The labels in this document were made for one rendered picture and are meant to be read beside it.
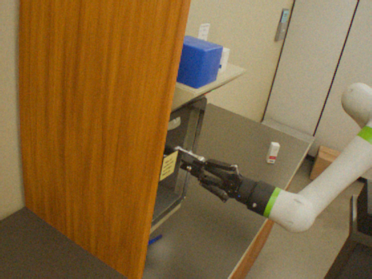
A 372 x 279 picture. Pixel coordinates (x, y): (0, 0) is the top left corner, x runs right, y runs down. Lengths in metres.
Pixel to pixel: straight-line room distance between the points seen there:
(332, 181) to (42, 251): 0.91
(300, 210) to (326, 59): 2.96
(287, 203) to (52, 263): 0.69
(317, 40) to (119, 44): 3.20
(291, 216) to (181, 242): 0.40
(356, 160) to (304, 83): 2.82
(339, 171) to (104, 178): 0.69
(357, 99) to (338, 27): 2.57
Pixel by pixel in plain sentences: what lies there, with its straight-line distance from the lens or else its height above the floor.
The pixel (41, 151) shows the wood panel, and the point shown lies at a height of 1.21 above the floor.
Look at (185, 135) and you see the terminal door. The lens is 1.07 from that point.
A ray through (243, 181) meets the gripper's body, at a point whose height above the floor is 1.23.
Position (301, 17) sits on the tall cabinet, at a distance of 3.84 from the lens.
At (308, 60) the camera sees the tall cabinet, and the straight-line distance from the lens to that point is 3.86.
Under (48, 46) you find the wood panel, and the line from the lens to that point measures 0.93.
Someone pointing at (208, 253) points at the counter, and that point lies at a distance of 1.19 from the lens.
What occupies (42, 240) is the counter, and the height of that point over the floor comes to 0.94.
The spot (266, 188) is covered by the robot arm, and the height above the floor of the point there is 1.24.
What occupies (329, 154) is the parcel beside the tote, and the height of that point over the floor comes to 0.28.
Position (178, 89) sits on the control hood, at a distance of 0.79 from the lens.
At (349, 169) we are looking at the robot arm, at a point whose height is 1.31.
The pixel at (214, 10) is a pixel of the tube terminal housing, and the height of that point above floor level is 1.66.
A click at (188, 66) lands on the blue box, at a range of 0.78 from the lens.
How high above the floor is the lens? 1.77
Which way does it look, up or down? 27 degrees down
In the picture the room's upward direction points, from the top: 11 degrees clockwise
